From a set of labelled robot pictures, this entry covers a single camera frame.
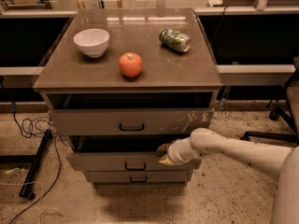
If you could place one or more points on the red apple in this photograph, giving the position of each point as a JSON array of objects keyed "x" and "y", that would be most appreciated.
[{"x": 130, "y": 64}]

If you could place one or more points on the grey drawer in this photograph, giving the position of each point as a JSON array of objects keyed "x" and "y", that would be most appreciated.
[
  {"x": 130, "y": 121},
  {"x": 122, "y": 153},
  {"x": 138, "y": 177}
]

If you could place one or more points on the green soda can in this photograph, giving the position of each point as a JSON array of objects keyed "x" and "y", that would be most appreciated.
[{"x": 175, "y": 40}]

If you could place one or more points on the white ceramic bowl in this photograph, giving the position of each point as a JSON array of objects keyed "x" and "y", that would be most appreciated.
[{"x": 92, "y": 42}]

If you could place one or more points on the grey bottom drawer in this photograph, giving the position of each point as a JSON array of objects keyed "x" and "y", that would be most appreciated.
[{"x": 138, "y": 177}]

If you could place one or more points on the grey top drawer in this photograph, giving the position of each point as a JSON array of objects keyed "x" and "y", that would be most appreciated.
[{"x": 130, "y": 121}]

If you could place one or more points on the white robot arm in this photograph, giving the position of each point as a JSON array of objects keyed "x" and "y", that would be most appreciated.
[{"x": 281, "y": 163}]

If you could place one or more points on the grey drawer cabinet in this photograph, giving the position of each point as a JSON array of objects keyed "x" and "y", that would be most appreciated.
[{"x": 169, "y": 79}]

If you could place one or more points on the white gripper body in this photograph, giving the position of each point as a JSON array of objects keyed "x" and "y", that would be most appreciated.
[{"x": 173, "y": 153}]

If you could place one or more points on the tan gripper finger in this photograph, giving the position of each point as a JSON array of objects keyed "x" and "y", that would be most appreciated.
[
  {"x": 165, "y": 160},
  {"x": 163, "y": 148}
]

